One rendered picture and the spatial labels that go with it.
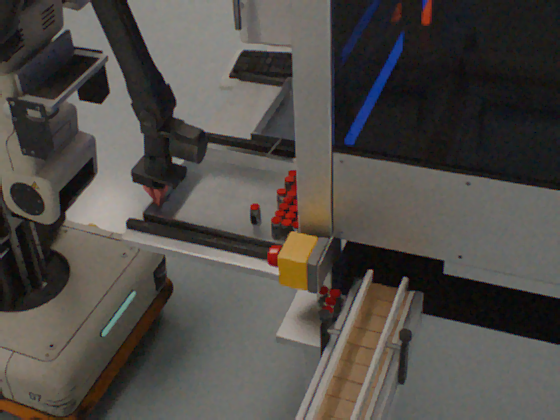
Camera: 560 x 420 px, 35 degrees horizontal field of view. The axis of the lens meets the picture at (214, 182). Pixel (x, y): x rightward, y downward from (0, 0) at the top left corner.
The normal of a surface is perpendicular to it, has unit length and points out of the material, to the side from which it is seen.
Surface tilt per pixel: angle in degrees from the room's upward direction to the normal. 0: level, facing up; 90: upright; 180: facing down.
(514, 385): 90
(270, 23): 90
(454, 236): 90
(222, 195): 0
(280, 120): 0
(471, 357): 90
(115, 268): 0
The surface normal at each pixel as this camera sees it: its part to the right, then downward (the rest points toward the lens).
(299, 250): -0.09, -0.80
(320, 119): -0.40, 0.58
